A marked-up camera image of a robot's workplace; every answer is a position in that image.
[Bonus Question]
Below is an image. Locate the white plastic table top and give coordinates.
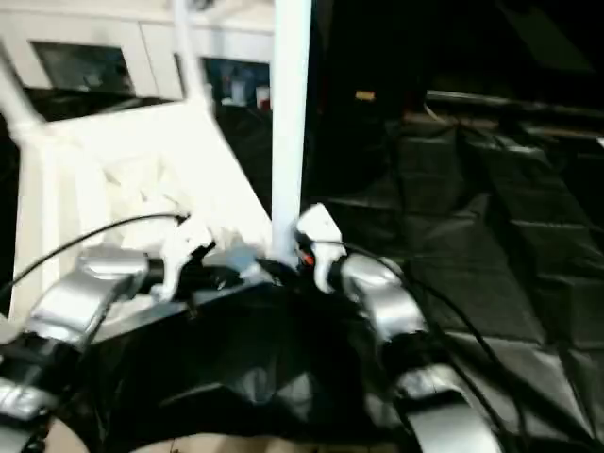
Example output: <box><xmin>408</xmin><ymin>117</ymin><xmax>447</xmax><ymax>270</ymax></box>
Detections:
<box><xmin>8</xmin><ymin>98</ymin><xmax>286</xmax><ymax>324</ymax></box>

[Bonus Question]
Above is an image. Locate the white plastic table leg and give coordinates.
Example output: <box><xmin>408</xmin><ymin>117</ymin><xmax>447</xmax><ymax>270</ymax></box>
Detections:
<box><xmin>0</xmin><ymin>45</ymin><xmax>45</xmax><ymax>144</ymax></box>
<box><xmin>170</xmin><ymin>0</ymin><xmax>215</xmax><ymax>110</ymax></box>
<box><xmin>268</xmin><ymin>0</ymin><xmax>315</xmax><ymax>261</ymax></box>

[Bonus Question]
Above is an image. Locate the black plastic mat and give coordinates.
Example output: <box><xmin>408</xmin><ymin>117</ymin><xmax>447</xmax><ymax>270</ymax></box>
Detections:
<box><xmin>0</xmin><ymin>90</ymin><xmax>604</xmax><ymax>446</ymax></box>

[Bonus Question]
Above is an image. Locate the white glass-door cabinet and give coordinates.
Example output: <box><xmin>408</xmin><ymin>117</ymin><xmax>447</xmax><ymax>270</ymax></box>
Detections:
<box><xmin>0</xmin><ymin>0</ymin><xmax>277</xmax><ymax>107</ymax></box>

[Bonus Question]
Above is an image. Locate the silver metal bar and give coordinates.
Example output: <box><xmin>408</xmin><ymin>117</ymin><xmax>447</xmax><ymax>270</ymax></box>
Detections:
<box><xmin>425</xmin><ymin>90</ymin><xmax>604</xmax><ymax>116</ymax></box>

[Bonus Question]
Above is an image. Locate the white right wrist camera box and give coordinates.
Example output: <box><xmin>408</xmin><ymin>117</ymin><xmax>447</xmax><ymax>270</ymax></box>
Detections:
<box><xmin>294</xmin><ymin>202</ymin><xmax>346</xmax><ymax>294</ymax></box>

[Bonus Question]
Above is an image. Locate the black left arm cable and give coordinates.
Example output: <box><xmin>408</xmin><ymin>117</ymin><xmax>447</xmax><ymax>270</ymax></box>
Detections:
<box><xmin>0</xmin><ymin>212</ymin><xmax>192</xmax><ymax>295</ymax></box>

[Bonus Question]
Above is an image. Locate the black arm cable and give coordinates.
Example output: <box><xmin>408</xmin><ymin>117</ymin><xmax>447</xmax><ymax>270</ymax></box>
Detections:
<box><xmin>342</xmin><ymin>245</ymin><xmax>531</xmax><ymax>446</ymax></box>
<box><xmin>0</xmin><ymin>212</ymin><xmax>192</xmax><ymax>295</ymax></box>

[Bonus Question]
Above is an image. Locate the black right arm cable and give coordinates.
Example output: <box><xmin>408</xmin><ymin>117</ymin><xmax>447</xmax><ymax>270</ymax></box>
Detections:
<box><xmin>342</xmin><ymin>245</ymin><xmax>531</xmax><ymax>446</ymax></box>

